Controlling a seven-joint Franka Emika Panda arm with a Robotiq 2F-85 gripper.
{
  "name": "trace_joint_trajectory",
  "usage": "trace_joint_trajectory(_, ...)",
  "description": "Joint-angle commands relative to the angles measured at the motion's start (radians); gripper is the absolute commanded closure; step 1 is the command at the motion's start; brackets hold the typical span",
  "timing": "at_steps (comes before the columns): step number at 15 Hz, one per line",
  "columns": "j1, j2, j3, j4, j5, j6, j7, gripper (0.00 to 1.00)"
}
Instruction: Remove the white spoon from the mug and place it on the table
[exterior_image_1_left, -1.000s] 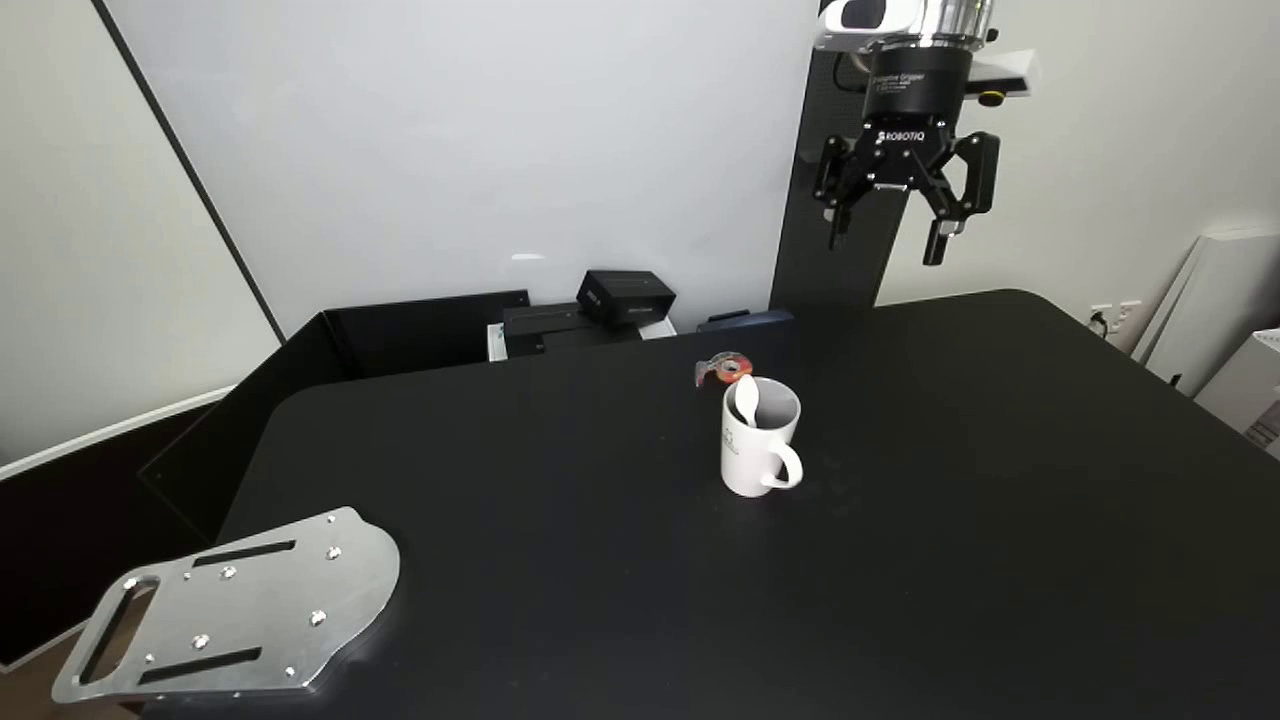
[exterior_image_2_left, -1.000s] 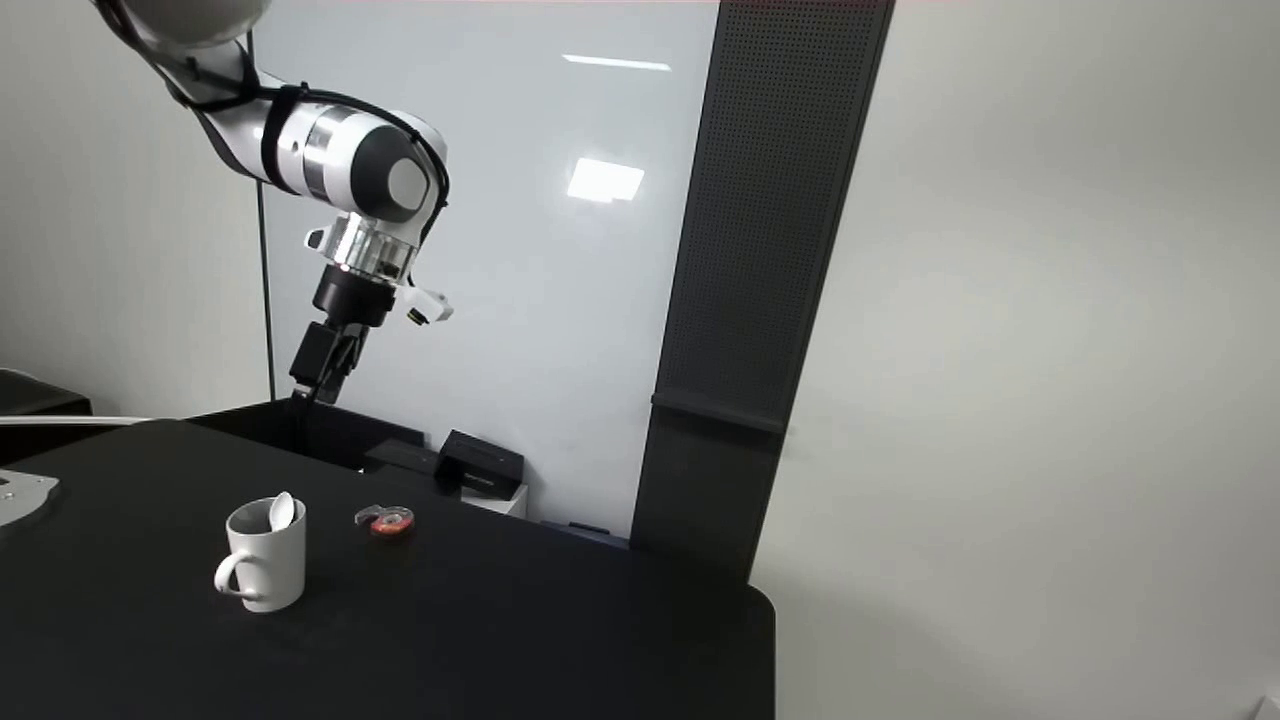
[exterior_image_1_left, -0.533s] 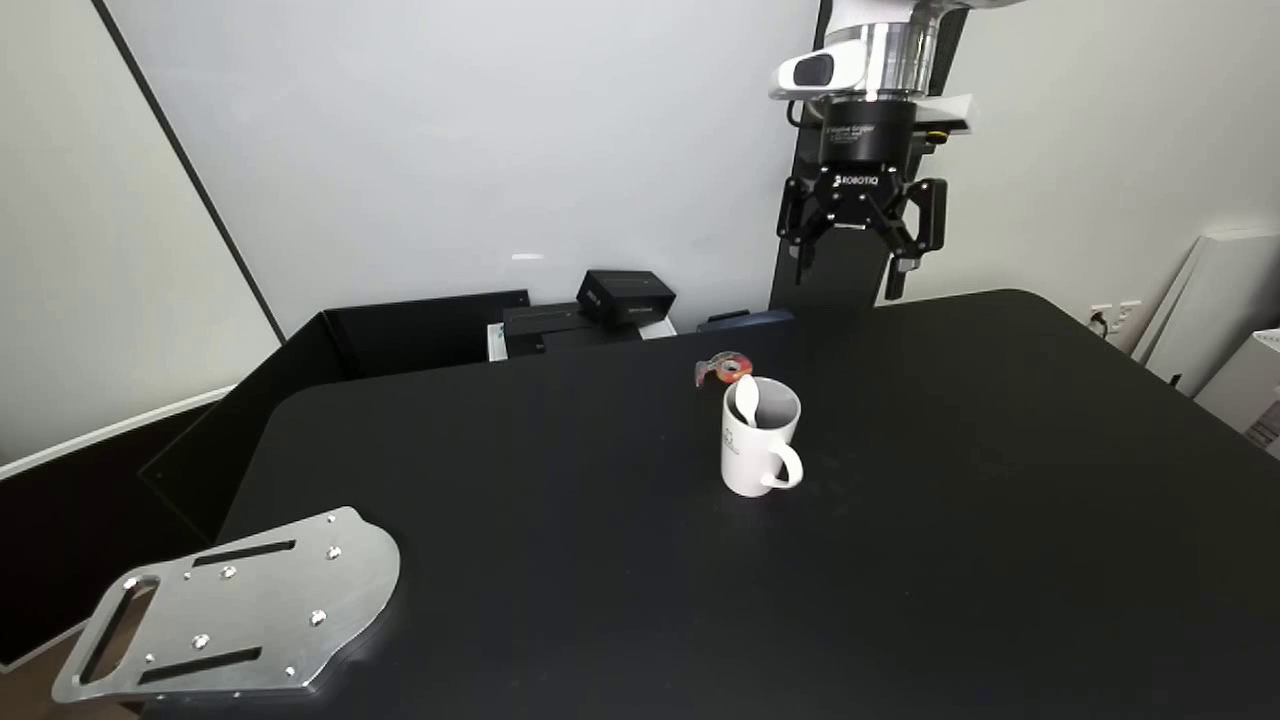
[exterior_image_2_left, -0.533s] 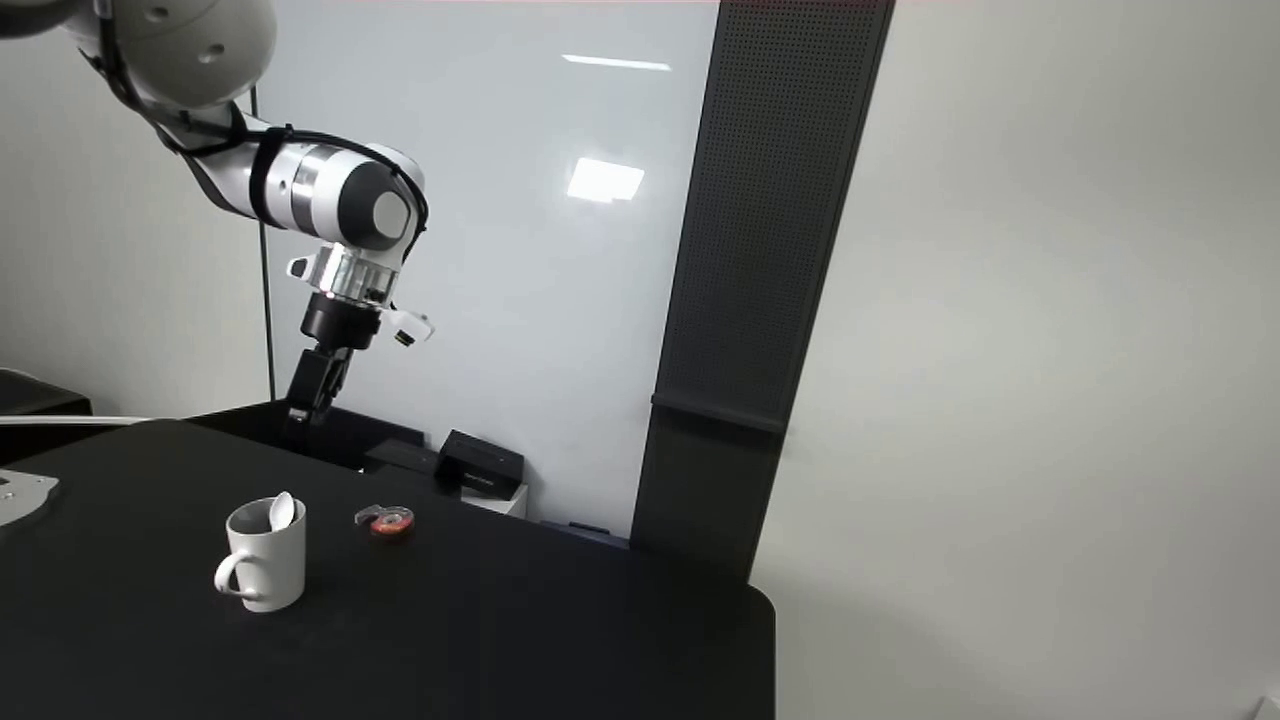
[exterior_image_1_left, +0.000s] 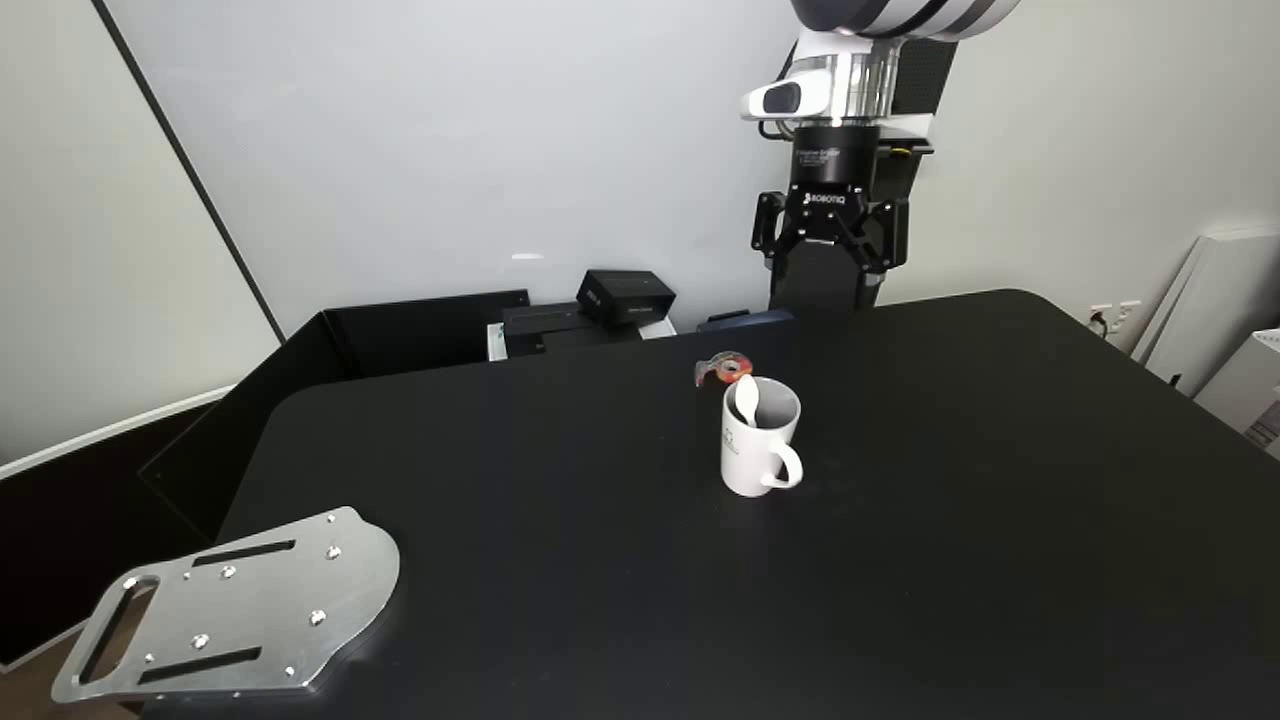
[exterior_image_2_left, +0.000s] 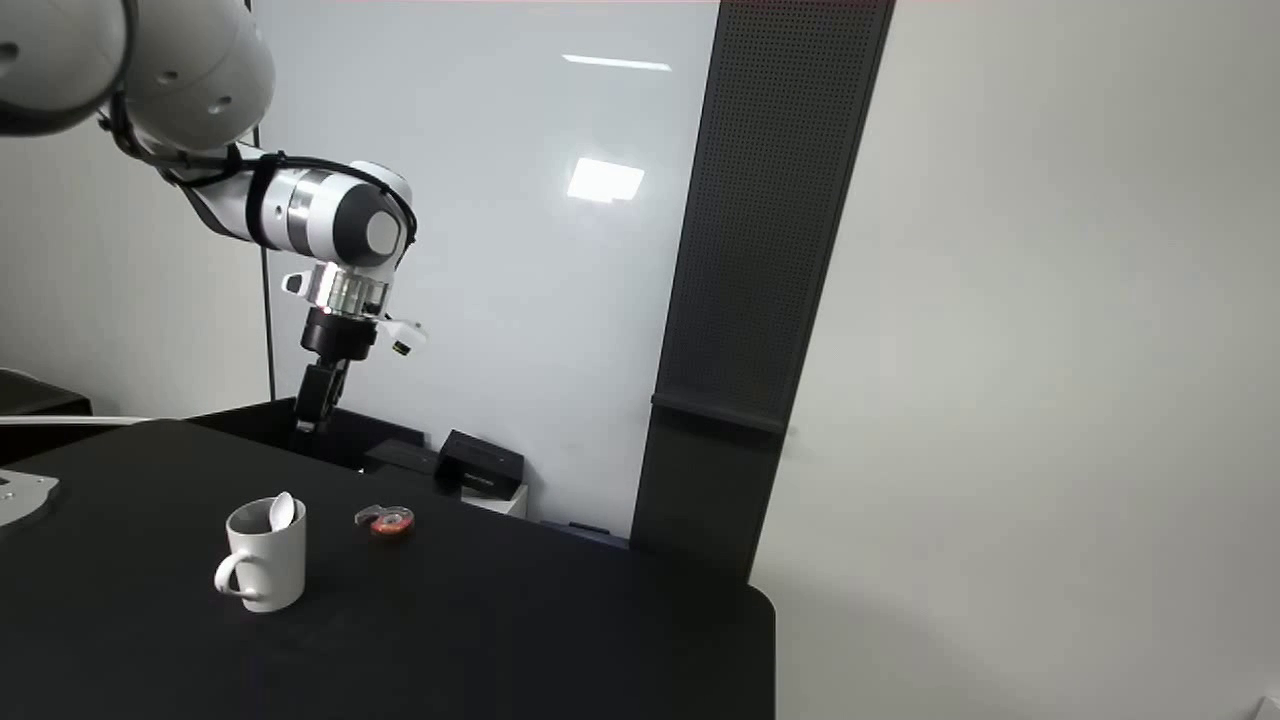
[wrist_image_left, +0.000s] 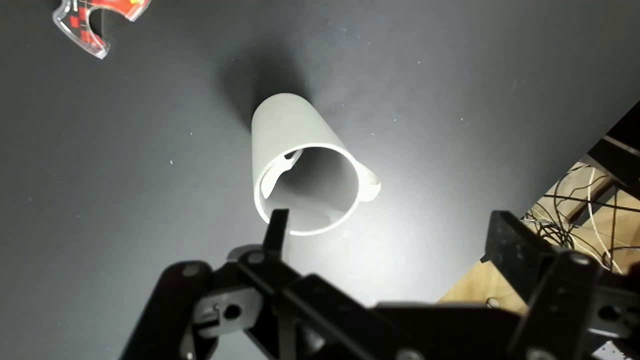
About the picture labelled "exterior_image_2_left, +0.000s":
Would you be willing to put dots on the white ceramic mug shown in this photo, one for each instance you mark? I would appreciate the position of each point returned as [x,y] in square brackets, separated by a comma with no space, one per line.
[265,564]

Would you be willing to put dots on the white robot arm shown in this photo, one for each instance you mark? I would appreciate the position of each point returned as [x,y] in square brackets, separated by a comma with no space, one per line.
[202,83]

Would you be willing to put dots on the grey flat metal plate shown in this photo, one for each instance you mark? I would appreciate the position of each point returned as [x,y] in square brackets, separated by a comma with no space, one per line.
[27,496]

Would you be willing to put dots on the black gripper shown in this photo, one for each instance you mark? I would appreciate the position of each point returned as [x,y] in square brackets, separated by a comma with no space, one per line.
[338,333]

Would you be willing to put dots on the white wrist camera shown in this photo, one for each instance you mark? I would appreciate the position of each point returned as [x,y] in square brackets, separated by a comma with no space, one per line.
[405,333]

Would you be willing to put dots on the dark vertical column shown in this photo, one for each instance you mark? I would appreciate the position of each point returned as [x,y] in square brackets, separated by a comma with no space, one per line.
[763,267]

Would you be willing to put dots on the white glossy board panel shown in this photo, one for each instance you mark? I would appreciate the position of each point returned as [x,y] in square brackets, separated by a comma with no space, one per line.
[534,267]

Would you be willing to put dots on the black box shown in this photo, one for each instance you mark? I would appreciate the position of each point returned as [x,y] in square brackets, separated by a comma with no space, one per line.
[476,460]

